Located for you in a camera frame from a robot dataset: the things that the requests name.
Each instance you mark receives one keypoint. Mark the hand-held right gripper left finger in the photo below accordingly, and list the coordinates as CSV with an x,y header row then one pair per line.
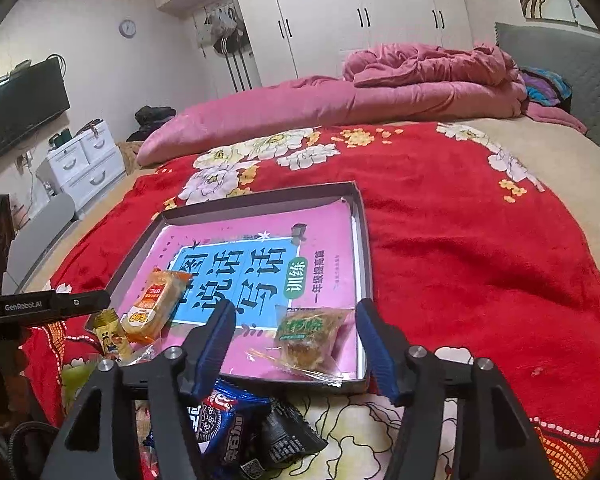
x,y
215,340

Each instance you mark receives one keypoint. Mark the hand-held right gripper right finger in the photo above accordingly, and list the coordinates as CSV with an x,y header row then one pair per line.
x,y
375,355

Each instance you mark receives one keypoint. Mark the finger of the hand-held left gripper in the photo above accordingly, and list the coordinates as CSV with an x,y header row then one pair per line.
x,y
82,302

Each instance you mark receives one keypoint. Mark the yellow snack packet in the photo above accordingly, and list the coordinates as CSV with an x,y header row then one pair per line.
x,y
107,335

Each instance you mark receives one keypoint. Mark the grey shallow cardboard tray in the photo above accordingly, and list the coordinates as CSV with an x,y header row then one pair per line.
x,y
365,260

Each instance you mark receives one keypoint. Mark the person's left forearm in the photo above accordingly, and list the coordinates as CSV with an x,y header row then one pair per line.
x,y
5,375

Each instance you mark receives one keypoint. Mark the orange pastry packet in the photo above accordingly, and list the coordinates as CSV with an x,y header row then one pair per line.
x,y
150,305

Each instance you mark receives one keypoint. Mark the clear green-label snack packet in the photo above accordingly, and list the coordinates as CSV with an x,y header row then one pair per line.
x,y
305,340

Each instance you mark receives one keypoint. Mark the grey flat panel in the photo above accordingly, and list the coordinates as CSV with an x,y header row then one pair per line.
x,y
40,235

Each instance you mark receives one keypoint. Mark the pale green snack packet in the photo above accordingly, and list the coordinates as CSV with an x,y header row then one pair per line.
x,y
77,377

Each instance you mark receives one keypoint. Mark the blue cookie packet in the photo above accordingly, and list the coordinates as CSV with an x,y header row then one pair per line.
x,y
225,425

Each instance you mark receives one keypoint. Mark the pink and blue book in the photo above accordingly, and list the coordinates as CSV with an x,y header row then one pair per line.
x,y
205,245

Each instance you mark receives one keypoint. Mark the black snack packet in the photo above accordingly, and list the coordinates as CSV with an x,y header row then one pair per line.
x,y
285,440

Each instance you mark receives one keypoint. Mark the red floral blanket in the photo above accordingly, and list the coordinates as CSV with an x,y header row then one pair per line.
x,y
455,260

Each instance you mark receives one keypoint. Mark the white drawer cabinet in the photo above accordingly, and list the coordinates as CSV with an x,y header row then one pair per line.
x,y
87,165

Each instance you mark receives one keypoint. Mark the brown patterned ottoman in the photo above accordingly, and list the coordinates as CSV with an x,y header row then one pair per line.
x,y
129,157

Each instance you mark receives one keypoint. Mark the green item on cabinet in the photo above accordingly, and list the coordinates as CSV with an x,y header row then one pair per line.
x,y
62,139

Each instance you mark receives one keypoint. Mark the dark clothes pile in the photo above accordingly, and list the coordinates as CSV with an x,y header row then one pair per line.
x,y
152,120

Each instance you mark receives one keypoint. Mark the black flat television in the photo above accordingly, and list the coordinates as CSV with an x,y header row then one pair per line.
x,y
25,105

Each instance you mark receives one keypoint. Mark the long pink velvet quilt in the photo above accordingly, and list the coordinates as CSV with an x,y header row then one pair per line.
x,y
280,110

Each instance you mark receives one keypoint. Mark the beige bed sheet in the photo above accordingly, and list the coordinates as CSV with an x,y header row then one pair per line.
x,y
570,160

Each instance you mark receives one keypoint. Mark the crumpled pink blanket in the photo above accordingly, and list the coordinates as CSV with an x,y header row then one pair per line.
x,y
430,65

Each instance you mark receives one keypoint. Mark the hanging clothes and bags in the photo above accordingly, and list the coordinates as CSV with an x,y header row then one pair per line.
x,y
227,27

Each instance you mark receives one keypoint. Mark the blue and purple cloth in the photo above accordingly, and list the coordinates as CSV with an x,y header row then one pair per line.
x,y
545,85

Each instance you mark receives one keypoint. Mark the white glossy wardrobe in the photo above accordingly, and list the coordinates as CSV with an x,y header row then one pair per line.
x,y
355,10

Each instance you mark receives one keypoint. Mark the grey padded headboard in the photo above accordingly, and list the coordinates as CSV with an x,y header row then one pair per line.
x,y
555,50

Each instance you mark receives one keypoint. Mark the round wall clock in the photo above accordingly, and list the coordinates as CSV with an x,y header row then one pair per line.
x,y
127,28

